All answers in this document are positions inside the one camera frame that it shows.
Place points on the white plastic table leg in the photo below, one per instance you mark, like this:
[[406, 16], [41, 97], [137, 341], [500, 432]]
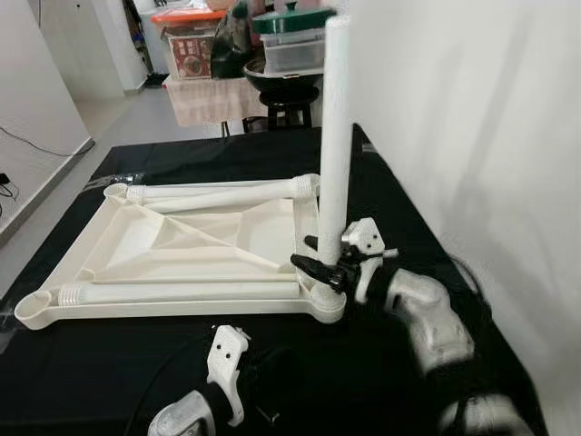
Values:
[[236, 188], [209, 201], [336, 118], [182, 292]]

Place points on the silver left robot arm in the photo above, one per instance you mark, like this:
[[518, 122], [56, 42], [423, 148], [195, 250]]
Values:
[[182, 418]]

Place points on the black table cloth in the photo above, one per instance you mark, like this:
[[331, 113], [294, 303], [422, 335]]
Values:
[[227, 154]]

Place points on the white plastic table top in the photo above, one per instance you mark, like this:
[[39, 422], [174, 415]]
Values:
[[182, 236]]

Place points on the black round stool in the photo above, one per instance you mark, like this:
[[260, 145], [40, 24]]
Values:
[[290, 107]]

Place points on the black wok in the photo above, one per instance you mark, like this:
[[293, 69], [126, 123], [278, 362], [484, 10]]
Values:
[[259, 77]]

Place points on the beige cloth covered table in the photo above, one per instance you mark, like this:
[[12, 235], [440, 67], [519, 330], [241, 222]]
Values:
[[204, 102]]

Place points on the clear plastic storage container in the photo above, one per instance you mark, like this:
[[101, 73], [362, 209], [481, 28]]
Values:
[[292, 53]]

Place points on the clear plastic bag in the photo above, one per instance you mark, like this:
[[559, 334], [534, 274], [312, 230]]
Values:
[[116, 180]]

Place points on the dark green lid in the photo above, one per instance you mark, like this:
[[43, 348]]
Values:
[[290, 20]]

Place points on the red patterned box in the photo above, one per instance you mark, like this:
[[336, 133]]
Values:
[[189, 54]]

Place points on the orange plastic lid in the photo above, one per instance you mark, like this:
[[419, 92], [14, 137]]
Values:
[[186, 16]]

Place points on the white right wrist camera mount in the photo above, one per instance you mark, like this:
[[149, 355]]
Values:
[[363, 238]]

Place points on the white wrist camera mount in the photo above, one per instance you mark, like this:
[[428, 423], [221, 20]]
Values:
[[363, 238], [227, 359]]

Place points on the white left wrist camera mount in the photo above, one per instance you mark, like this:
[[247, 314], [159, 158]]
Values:
[[227, 359]]

